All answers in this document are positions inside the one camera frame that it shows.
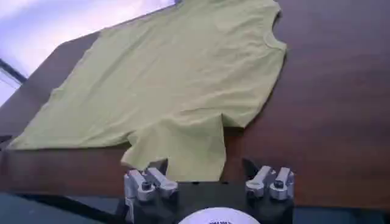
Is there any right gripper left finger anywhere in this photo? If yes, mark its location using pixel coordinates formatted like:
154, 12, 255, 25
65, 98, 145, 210
124, 158, 179, 203

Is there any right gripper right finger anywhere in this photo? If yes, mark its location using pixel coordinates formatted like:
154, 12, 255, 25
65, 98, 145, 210
243, 157, 295, 201

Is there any yellow-green t-shirt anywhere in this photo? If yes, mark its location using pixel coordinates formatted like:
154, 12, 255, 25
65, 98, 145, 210
6, 0, 288, 183

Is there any dark window frame bar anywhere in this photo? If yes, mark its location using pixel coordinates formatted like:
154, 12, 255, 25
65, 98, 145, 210
0, 58, 27, 83

